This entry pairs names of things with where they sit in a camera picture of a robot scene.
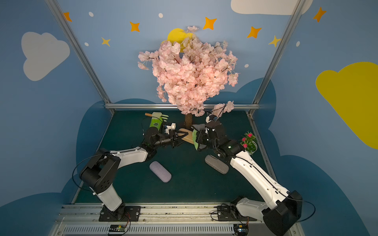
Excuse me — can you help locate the controller board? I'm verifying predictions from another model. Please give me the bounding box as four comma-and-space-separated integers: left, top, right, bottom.
233, 224, 249, 236
108, 224, 128, 234

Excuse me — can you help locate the small pink flower pot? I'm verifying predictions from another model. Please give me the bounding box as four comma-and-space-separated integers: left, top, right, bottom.
240, 132, 258, 156

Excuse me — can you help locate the left controller board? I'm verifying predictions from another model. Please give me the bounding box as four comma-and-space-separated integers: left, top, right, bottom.
108, 224, 128, 234

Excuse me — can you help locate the pink cherry blossom tree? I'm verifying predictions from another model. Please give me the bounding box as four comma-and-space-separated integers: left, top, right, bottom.
138, 26, 239, 127

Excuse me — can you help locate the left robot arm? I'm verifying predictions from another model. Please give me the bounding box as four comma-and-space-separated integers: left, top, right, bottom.
79, 127, 189, 212

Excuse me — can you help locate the right aluminium frame post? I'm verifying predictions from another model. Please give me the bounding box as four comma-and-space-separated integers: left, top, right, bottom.
248, 0, 312, 118

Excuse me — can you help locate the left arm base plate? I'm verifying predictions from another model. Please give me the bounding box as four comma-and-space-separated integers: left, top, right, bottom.
98, 204, 141, 222

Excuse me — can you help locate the green black work glove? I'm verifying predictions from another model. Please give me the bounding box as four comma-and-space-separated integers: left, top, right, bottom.
150, 112, 168, 131

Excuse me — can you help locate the left aluminium frame post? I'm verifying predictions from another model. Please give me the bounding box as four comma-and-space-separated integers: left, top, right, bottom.
45, 0, 112, 104

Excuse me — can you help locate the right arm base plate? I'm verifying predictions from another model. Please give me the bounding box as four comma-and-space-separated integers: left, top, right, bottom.
215, 204, 249, 222

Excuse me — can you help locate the aluminium frame post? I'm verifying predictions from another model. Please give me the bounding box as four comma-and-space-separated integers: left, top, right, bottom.
45, 0, 112, 104
248, 0, 312, 118

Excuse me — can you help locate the green grey microfiber cloth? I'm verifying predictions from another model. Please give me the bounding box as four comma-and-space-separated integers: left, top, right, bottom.
191, 124, 206, 151

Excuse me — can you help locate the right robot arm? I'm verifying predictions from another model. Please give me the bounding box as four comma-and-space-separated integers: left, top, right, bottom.
192, 121, 303, 236

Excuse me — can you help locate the grey eyeglass case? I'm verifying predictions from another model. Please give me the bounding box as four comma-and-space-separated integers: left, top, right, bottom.
205, 155, 229, 175

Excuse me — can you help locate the purple eyeglass case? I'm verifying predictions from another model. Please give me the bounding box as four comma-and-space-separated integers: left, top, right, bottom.
149, 161, 172, 183

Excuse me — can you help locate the tan eyeglass case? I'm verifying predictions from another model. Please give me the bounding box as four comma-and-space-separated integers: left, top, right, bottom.
178, 128, 194, 145

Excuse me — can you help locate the right controller board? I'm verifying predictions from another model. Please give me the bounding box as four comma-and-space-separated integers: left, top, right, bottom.
233, 224, 249, 236

